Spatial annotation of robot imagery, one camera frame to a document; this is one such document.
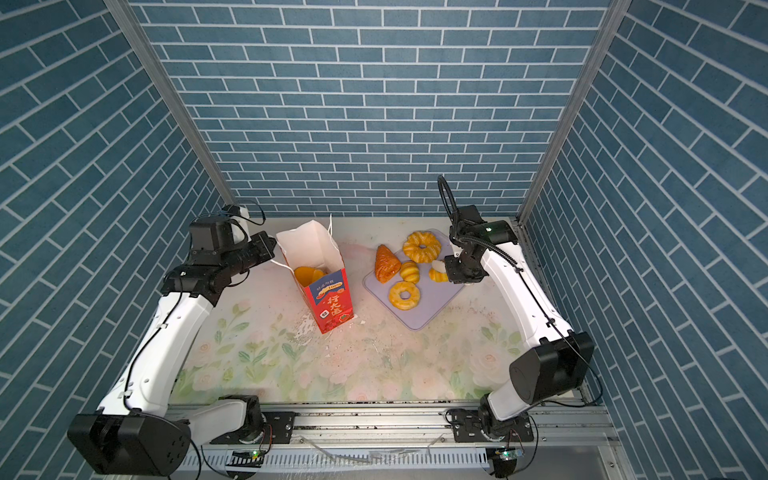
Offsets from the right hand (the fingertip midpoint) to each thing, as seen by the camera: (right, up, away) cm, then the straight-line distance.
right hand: (456, 271), depth 79 cm
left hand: (-46, +9, -4) cm, 47 cm away
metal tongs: (-4, +1, +8) cm, 8 cm away
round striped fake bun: (-3, -3, +10) cm, 11 cm away
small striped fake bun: (-12, -2, +22) cm, 25 cm away
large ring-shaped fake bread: (-10, +4, +26) cm, 28 cm away
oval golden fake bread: (-43, -2, +9) cm, 44 cm away
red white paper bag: (-41, +7, +12) cm, 44 cm away
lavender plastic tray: (-4, -10, +17) cm, 20 cm away
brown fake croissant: (-19, 0, +23) cm, 30 cm away
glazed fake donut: (-17, -9, +17) cm, 26 cm away
